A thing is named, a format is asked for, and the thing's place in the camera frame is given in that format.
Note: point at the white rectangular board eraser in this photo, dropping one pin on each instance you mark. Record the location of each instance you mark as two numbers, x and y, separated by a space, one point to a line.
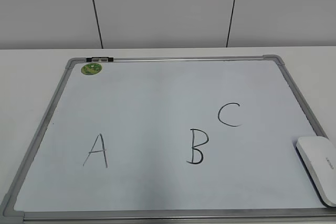
318 155

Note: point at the round green magnet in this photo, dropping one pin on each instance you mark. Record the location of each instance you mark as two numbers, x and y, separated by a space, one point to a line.
91 69

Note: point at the white board with grey frame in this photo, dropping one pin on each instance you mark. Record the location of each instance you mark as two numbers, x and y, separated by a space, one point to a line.
163 140

